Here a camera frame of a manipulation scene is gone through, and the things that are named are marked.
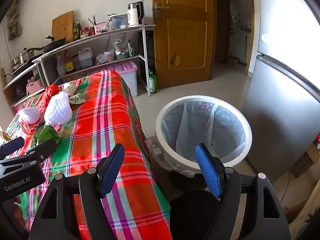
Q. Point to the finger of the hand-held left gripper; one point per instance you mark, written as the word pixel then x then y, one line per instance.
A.
pixel 42 147
pixel 12 143

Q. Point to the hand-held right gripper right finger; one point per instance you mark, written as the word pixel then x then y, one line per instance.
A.
pixel 208 170

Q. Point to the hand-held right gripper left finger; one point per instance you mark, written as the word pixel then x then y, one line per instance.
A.
pixel 112 170

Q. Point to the green snack wrapper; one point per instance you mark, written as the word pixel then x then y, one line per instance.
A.
pixel 47 135

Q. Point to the brown coffee sachet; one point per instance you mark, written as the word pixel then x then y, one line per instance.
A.
pixel 40 124

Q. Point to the small white foam fruit net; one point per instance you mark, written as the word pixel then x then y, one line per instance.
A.
pixel 30 115

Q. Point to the white rimmed waste bin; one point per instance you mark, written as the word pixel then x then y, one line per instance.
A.
pixel 175 152

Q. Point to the large white foam fruit net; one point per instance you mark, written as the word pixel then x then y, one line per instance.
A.
pixel 58 110

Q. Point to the clear plastic bin liner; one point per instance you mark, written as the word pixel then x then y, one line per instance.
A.
pixel 195 127

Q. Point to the red plastic bag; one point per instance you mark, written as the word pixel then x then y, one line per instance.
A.
pixel 50 91

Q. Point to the green and white wrapper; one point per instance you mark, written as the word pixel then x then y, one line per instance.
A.
pixel 77 99

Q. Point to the white paper cup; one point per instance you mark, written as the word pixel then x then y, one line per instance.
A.
pixel 67 87

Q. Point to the person's left hand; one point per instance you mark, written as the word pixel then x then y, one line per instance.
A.
pixel 18 212

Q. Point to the plaid tablecloth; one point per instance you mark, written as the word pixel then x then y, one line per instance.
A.
pixel 105 120

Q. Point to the pink plastic basket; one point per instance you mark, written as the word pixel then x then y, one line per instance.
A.
pixel 33 87

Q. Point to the small metal shelf rack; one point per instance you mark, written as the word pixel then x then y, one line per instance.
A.
pixel 20 76

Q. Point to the black induction cooker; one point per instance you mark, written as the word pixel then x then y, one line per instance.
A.
pixel 22 68

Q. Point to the clear plastic bottle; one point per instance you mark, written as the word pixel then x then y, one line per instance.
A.
pixel 60 67

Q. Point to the yellow label sauce bottle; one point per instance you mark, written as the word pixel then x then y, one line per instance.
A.
pixel 68 66

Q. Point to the steel pot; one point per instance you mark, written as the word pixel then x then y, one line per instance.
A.
pixel 23 55

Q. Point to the dark glass jar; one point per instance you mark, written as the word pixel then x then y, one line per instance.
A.
pixel 76 62

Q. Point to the brown cardboard box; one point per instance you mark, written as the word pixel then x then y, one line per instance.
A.
pixel 303 158

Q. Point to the green plastic bottle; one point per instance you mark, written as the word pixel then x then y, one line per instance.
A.
pixel 152 82

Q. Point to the plastic jug of dark liquid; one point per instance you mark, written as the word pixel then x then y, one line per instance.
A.
pixel 86 58

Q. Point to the silver refrigerator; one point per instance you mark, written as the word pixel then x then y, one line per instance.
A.
pixel 275 92

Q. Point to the storage box with purple lid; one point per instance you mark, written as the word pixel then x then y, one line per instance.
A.
pixel 125 67

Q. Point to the black frying pan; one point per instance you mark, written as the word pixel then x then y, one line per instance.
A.
pixel 53 44

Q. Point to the crumpled clear plastic bag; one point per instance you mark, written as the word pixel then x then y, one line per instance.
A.
pixel 102 59

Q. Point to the pineapple print cushion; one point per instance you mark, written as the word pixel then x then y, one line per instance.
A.
pixel 310 215

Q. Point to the white plastic tub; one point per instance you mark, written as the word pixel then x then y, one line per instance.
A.
pixel 109 55

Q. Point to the green bowl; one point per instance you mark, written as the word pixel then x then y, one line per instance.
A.
pixel 122 56

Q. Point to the green hanging cloth bag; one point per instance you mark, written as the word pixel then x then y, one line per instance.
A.
pixel 15 27

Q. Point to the green oil bottle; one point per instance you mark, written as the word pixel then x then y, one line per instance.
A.
pixel 74 32

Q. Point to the green and white pouch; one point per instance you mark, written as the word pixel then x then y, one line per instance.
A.
pixel 131 48

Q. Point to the wooden cutting board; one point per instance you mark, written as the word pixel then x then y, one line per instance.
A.
pixel 62 26

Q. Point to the dark oil bottle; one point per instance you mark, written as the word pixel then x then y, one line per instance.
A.
pixel 79 30

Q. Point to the red lidded jar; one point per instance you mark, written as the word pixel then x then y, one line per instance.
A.
pixel 92 30
pixel 85 31

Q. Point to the white and green food bag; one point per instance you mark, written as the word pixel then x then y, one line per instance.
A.
pixel 119 45

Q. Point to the large metal shelf rack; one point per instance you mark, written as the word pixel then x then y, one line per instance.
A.
pixel 105 34

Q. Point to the pink chopstick holder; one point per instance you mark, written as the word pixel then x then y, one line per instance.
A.
pixel 101 27

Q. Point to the black chopsticks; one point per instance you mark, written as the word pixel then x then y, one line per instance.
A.
pixel 93 20

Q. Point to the wooden door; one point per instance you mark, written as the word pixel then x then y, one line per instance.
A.
pixel 185 30

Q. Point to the clear lidded container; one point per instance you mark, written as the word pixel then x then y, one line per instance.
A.
pixel 118 21

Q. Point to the white electric kettle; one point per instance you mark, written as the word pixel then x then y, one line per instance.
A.
pixel 133 15

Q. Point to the wall power strip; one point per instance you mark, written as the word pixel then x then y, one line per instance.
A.
pixel 2 76

